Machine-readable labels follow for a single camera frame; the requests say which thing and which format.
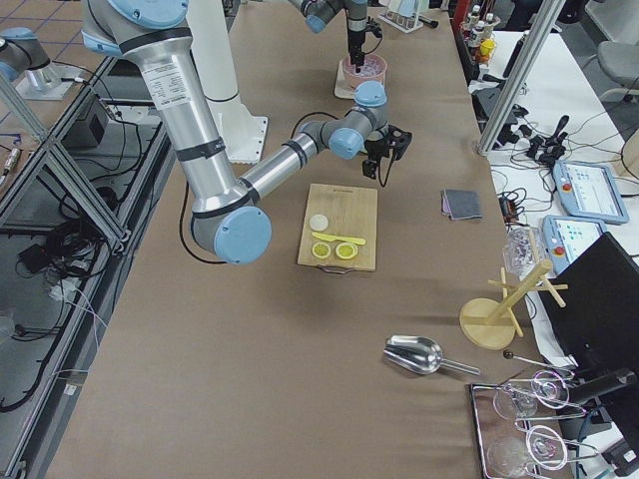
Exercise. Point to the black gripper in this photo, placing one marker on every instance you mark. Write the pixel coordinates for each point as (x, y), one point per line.
(373, 147)
(354, 35)

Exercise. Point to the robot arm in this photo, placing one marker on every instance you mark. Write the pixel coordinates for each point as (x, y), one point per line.
(319, 13)
(226, 220)

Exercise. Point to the pile of ice cubes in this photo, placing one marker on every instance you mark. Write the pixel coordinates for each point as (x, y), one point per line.
(373, 67)

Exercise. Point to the pink bowl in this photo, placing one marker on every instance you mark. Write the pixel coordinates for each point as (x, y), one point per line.
(354, 82)

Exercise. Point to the metal ice scoop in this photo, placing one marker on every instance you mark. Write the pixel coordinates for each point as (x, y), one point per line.
(421, 355)

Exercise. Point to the purple cloth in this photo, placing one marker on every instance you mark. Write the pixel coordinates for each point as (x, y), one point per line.
(444, 205)

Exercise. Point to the grey folded cloth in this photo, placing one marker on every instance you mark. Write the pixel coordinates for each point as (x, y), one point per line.
(463, 204)

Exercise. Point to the yellow plastic knife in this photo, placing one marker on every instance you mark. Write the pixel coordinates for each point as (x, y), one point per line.
(331, 238)

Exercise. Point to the bamboo cutting board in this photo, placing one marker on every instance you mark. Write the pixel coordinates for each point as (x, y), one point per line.
(351, 212)

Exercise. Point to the white steamed bun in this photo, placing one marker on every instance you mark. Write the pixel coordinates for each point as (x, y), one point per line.
(318, 222)

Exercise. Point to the single lemon slice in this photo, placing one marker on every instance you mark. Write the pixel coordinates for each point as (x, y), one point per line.
(346, 250)

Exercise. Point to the stacked lemon slices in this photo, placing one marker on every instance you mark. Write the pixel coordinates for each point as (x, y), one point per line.
(321, 250)

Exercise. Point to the clear plastic bag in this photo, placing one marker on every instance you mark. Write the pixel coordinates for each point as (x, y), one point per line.
(523, 249)

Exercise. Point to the teach pendant lower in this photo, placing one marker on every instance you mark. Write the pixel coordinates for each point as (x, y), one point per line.
(566, 238)

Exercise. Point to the teach pendant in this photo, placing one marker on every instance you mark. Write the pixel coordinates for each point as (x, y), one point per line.
(566, 238)
(589, 191)

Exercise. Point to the teach pendant upper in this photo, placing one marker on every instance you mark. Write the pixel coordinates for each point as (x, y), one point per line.
(589, 191)

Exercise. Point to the wooden cup tree stand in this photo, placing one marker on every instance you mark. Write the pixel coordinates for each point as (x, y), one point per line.
(492, 324)

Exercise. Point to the grey office chair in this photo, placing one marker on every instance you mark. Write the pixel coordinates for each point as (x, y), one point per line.
(617, 54)

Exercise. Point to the black monitor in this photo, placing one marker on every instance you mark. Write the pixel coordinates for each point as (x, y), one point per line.
(598, 326)

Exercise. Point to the black box under table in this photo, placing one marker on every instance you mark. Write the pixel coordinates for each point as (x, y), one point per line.
(88, 129)

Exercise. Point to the wine glass upper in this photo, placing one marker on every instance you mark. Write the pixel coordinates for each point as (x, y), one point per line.
(521, 398)

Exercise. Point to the wine glass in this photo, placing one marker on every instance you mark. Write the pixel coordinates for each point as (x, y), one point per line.
(521, 398)
(533, 454)

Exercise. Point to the wine glass lower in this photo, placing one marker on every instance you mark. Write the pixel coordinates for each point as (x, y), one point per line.
(533, 454)

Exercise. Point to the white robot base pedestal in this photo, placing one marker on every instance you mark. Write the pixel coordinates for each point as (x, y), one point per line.
(243, 133)

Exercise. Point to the aluminium frame post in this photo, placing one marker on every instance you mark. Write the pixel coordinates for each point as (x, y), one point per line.
(545, 19)

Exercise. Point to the wire glass rack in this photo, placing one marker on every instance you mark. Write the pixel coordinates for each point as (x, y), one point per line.
(517, 431)

